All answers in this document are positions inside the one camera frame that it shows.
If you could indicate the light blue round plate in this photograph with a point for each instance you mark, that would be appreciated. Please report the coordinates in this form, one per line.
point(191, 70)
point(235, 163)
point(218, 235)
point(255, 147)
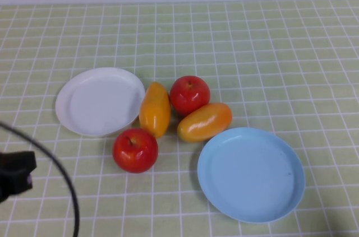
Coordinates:
point(252, 175)

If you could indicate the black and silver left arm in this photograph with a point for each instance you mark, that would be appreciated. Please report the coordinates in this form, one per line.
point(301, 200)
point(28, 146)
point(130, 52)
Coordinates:
point(14, 172)

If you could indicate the red apple short yellowish stem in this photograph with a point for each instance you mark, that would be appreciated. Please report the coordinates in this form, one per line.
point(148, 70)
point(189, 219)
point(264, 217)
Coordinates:
point(190, 97)

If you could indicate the orange rounded mango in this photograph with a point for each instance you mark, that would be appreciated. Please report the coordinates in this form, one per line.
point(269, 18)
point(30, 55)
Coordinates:
point(204, 123)

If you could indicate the yellow pointed mango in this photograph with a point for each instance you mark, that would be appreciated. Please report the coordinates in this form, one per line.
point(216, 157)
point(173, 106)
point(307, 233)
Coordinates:
point(155, 111)

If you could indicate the green checked tablecloth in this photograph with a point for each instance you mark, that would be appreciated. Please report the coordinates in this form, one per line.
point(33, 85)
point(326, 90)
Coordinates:
point(280, 38)

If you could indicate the white round plate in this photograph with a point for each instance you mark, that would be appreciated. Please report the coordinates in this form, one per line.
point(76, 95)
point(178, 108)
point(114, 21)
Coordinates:
point(98, 102)

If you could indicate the red apple long dark stem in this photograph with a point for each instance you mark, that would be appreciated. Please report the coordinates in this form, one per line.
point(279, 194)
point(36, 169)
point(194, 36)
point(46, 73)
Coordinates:
point(134, 153)

